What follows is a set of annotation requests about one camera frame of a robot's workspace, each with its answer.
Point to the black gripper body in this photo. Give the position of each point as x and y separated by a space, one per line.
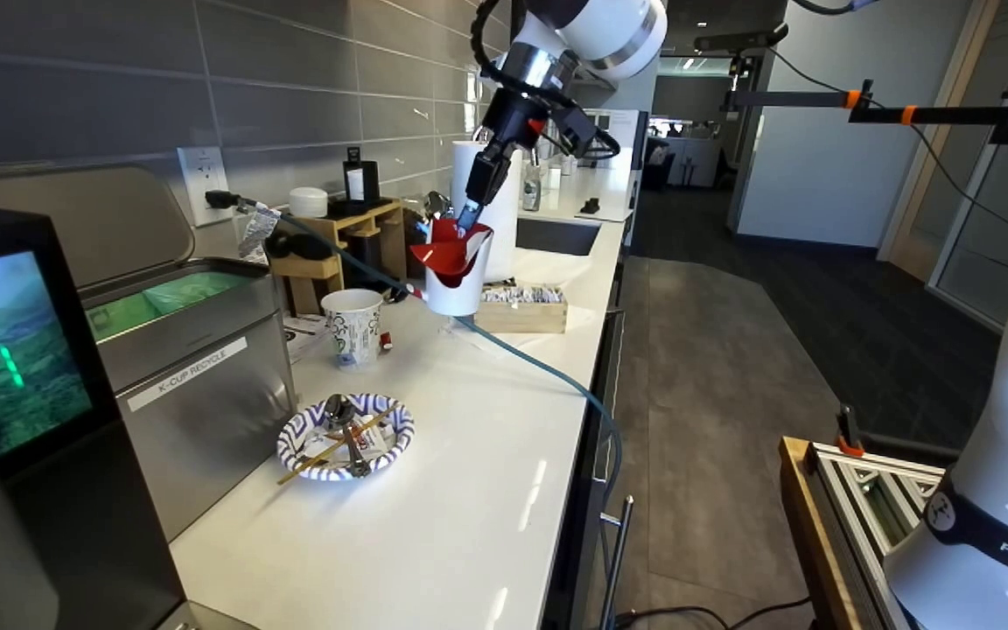
493 161

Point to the broken white red mug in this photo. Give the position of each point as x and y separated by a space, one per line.
456 291

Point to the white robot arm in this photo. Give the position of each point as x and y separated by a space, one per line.
612 29

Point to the white paper towel roll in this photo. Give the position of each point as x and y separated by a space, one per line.
459 161

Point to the clear soap bottle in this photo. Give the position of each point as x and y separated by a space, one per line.
532 188

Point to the dark sink basin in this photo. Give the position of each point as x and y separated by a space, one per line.
559 236

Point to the white packets stack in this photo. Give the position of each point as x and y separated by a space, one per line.
521 294

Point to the wooden shelf stand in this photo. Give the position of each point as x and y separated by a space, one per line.
368 221

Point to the small black object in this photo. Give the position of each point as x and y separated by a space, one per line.
589 209

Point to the black bottle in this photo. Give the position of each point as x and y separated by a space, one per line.
361 175

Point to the white bowl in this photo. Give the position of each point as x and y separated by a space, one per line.
309 200

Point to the patterned paper cup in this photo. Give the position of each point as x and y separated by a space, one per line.
351 333

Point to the torn white sugar packets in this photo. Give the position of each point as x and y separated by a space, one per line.
373 442

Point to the amber stirrer stick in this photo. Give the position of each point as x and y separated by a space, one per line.
354 442
316 461

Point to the blue patterned paper plate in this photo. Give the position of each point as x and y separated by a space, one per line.
297 448

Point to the stainless steel appliance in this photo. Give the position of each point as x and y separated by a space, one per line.
199 409

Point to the thin steel rod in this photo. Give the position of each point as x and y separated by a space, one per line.
622 547

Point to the orange clamp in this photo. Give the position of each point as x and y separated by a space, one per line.
849 438

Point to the black metal boom bar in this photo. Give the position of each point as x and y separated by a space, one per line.
947 112

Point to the black machine with screen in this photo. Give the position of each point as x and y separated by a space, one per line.
62 525

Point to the white wall outlet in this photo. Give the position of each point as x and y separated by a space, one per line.
204 181

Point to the wooden door frame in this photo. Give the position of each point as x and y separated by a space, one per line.
934 141

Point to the wooden platform with frame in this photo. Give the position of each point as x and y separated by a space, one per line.
813 536

